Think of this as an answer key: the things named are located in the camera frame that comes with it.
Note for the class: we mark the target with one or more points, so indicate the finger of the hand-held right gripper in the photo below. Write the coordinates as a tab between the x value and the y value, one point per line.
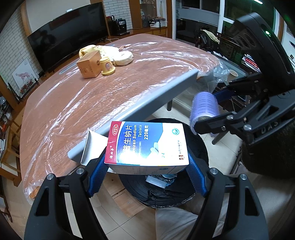
214	124
222	94

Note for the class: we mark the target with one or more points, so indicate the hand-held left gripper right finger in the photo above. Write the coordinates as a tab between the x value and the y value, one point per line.
196	180

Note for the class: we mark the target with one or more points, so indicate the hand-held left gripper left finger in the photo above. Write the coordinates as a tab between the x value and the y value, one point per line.
98	177

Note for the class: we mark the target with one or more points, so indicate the purple hair roller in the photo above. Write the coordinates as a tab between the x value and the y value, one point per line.
202	106

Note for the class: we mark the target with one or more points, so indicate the black trash bin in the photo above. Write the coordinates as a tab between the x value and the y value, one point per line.
143	189

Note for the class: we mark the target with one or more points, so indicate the white and blue medicine box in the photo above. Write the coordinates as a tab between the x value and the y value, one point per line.
147	143

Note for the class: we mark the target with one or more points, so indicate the stack of magazines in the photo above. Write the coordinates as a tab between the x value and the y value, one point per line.
251	61

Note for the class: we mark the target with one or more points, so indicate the paper cup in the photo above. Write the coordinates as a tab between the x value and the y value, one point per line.
232	73

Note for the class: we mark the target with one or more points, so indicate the clear blister pack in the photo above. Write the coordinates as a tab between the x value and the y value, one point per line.
155	181

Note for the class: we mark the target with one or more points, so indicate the dark wooden chair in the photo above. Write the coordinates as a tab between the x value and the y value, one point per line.
227	46

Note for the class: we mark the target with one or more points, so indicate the person's leg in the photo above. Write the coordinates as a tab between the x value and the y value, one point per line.
175	226

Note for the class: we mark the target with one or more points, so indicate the round cream wrapped cake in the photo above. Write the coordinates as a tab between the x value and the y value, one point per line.
123	57

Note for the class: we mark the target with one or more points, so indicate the yellow cartoon cup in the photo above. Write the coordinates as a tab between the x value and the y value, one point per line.
107	68

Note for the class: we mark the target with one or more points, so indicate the tan cardboard box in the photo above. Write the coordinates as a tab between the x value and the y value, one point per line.
88	65

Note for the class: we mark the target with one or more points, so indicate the framed red flower picture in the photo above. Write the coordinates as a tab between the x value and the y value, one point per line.
26	88

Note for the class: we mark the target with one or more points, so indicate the black coffee machine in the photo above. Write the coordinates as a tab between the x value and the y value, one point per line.
121	25

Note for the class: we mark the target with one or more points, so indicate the giraffe drawing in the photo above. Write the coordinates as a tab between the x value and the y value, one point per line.
23	73

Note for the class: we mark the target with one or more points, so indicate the yellow paper bag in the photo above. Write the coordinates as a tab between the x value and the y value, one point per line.
92	49

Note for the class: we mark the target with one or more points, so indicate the black flat television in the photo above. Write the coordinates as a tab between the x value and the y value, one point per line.
64	39

